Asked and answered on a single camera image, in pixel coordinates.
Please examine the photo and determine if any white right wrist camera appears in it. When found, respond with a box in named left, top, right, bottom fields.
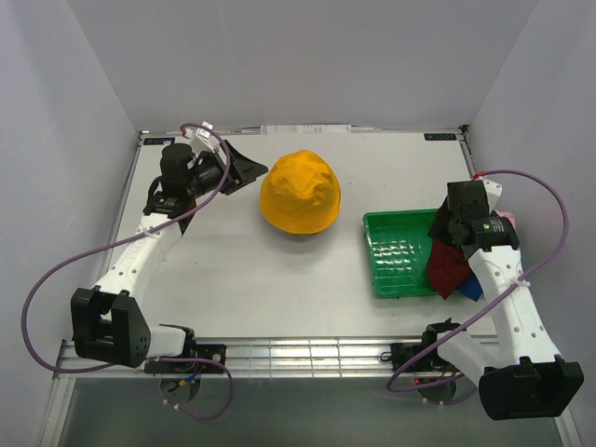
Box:
left=472, top=172, right=503, bottom=213

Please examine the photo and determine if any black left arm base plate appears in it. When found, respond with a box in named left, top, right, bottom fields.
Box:
left=143, top=344, right=227, bottom=375

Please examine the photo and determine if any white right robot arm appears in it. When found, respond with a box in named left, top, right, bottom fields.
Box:
left=420, top=180, right=584, bottom=420

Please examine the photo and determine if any dark red bucket hat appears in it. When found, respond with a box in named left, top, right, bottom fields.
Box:
left=427, top=239, right=472, bottom=299

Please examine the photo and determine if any yellow bucket hat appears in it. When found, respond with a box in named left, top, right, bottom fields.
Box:
left=259, top=149, right=342, bottom=236

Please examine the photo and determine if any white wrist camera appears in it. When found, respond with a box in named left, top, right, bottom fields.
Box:
left=181, top=121, right=221, bottom=156
left=472, top=172, right=503, bottom=213

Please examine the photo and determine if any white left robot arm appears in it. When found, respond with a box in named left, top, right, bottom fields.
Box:
left=71, top=141, right=268, bottom=373

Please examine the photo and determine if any aluminium front rail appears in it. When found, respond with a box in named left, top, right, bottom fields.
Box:
left=58, top=337, right=420, bottom=379

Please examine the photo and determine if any green plastic tray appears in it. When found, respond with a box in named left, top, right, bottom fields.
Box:
left=363, top=209, right=438, bottom=299

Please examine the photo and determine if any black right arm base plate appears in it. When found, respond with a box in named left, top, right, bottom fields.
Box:
left=380, top=342, right=467, bottom=373

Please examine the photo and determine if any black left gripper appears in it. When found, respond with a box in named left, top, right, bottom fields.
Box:
left=185, top=140, right=267, bottom=199

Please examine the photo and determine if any blue bucket hat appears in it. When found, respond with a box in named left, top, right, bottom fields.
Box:
left=456, top=274, right=483, bottom=302

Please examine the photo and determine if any pink bucket hat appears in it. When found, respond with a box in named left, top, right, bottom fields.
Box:
left=493, top=210, right=516, bottom=227

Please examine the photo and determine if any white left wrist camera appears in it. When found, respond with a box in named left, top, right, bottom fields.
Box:
left=181, top=121, right=221, bottom=156

